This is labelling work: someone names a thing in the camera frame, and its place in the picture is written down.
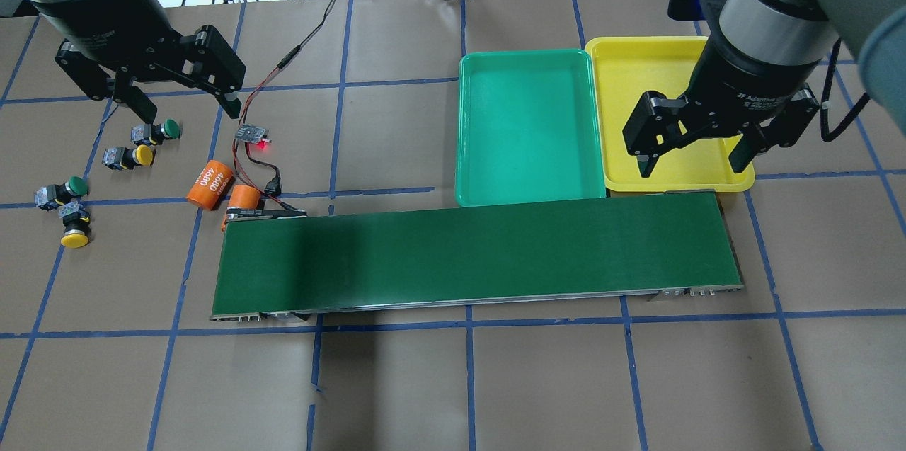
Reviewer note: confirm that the small sensor circuit board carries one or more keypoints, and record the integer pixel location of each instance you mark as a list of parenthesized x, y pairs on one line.
[(251, 134)]

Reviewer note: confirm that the green conveyor belt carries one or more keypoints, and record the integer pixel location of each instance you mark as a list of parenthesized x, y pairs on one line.
[(562, 249)]

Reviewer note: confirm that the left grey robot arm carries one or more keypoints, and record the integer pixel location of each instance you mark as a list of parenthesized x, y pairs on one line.
[(112, 46)]

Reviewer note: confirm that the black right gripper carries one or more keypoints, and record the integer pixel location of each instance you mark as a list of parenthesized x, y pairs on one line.
[(744, 79)]

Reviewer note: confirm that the green push button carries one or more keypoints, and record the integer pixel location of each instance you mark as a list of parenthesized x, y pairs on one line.
[(53, 196), (153, 135)]

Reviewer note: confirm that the yellow push button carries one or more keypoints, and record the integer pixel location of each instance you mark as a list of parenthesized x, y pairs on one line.
[(123, 158), (76, 220)]

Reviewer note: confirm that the yellow plastic tray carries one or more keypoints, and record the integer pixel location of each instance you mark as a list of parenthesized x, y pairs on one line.
[(625, 67)]

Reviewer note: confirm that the orange cylinder with label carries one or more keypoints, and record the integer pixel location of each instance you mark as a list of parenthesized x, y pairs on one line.
[(209, 185)]

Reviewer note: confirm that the plain orange cylinder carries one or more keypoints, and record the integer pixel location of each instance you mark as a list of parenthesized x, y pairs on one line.
[(243, 197)]

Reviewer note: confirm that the green plastic tray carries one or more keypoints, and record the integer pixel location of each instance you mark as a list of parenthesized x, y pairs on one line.
[(528, 128)]

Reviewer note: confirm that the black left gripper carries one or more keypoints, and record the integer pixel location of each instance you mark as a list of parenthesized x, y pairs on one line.
[(113, 35)]

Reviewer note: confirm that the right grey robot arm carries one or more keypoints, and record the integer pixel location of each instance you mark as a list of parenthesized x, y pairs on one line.
[(794, 32)]

